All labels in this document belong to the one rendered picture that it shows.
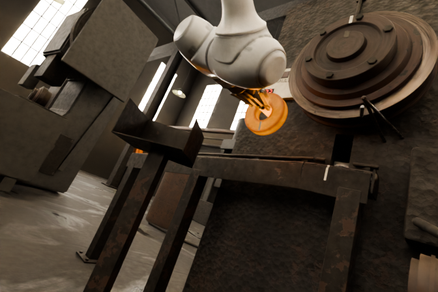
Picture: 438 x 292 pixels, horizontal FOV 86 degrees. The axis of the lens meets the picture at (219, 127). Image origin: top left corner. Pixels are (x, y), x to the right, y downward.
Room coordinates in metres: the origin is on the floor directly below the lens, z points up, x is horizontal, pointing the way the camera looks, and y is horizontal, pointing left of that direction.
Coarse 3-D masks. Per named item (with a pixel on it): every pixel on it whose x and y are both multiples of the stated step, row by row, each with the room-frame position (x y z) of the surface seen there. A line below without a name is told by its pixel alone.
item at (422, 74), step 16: (400, 16) 0.60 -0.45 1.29; (432, 32) 0.54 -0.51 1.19; (304, 48) 0.84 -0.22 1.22; (432, 48) 0.54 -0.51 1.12; (432, 64) 0.54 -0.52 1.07; (416, 80) 0.56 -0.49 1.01; (400, 96) 0.58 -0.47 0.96; (320, 112) 0.74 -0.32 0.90; (336, 112) 0.70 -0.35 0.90; (352, 112) 0.67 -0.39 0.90; (384, 112) 0.64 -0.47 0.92
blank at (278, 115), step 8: (272, 96) 0.72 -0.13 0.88; (280, 96) 0.71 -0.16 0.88; (272, 104) 0.72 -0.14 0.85; (280, 104) 0.70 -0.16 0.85; (248, 112) 0.79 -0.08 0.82; (256, 112) 0.77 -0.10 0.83; (272, 112) 0.71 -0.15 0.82; (280, 112) 0.69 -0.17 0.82; (248, 120) 0.78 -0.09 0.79; (256, 120) 0.75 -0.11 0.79; (264, 120) 0.73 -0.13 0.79; (272, 120) 0.71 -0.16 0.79; (280, 120) 0.70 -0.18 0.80; (256, 128) 0.75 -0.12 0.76; (264, 128) 0.73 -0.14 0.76; (272, 128) 0.71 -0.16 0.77
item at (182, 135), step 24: (120, 120) 0.82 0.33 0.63; (144, 120) 0.97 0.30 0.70; (144, 144) 0.86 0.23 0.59; (168, 144) 0.98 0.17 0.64; (192, 144) 0.83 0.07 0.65; (144, 168) 0.85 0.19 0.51; (144, 192) 0.85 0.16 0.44; (120, 216) 0.85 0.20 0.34; (120, 240) 0.85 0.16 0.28; (96, 264) 0.85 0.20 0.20; (120, 264) 0.88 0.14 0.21; (96, 288) 0.85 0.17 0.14
